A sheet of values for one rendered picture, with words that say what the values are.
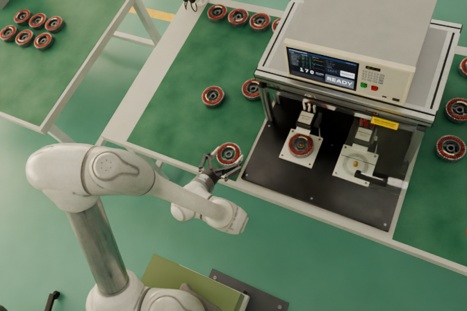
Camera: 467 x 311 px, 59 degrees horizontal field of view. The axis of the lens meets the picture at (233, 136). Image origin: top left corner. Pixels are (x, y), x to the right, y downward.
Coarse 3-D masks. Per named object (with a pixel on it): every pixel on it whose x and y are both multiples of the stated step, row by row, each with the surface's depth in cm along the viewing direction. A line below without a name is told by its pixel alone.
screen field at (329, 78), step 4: (328, 76) 150; (332, 76) 149; (336, 76) 148; (328, 80) 152; (332, 80) 151; (336, 80) 150; (340, 80) 149; (344, 80) 148; (348, 80) 147; (336, 84) 152; (340, 84) 151; (344, 84) 150; (348, 84) 149; (352, 84) 148; (352, 88) 150
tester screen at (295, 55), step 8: (296, 56) 148; (304, 56) 146; (312, 56) 144; (320, 56) 142; (296, 64) 152; (304, 64) 150; (312, 64) 148; (320, 64) 146; (328, 64) 144; (336, 64) 142; (344, 64) 140; (352, 64) 138; (304, 72) 154; (320, 72) 150; (352, 72) 142; (320, 80) 154; (352, 80) 146
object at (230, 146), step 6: (228, 144) 186; (234, 144) 184; (222, 150) 185; (228, 150) 187; (234, 150) 184; (216, 156) 184; (222, 156) 185; (228, 156) 183; (234, 156) 182; (222, 162) 182; (228, 162) 181; (234, 162) 182
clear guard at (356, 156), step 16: (368, 112) 153; (352, 128) 152; (368, 128) 150; (384, 128) 149; (400, 128) 148; (416, 128) 147; (352, 144) 149; (368, 144) 148; (384, 144) 147; (400, 144) 145; (416, 144) 144; (352, 160) 147; (368, 160) 145; (384, 160) 144; (400, 160) 143; (352, 176) 148; (384, 176) 144; (400, 176) 141; (400, 192) 143
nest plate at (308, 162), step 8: (288, 136) 187; (312, 136) 185; (296, 144) 184; (320, 144) 182; (288, 152) 183; (312, 152) 181; (288, 160) 182; (296, 160) 181; (304, 160) 180; (312, 160) 179
